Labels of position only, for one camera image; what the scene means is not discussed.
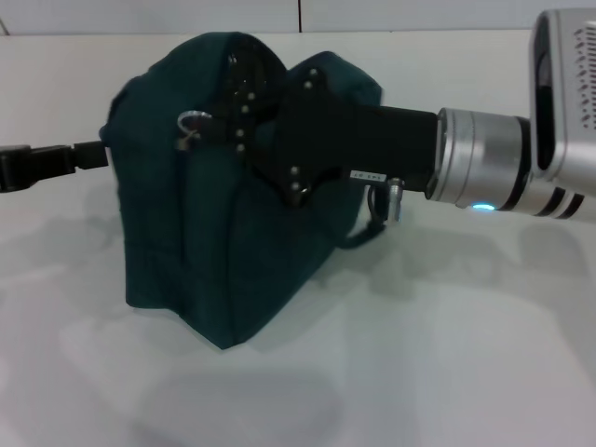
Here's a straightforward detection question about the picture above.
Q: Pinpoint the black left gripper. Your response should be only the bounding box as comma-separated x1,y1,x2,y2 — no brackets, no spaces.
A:
0,139,110,195

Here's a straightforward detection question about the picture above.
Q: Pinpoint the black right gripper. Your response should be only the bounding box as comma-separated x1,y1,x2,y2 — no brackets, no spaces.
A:
198,67,442,210

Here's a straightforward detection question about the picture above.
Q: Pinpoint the teal insulated lunch bag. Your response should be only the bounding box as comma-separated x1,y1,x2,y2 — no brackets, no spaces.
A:
100,31,386,350

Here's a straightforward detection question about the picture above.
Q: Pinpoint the grey right gripper cable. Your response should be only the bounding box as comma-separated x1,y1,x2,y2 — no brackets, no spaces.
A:
366,176,407,225

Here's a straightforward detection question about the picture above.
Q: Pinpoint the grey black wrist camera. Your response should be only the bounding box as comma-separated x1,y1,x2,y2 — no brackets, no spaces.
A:
530,7,596,183

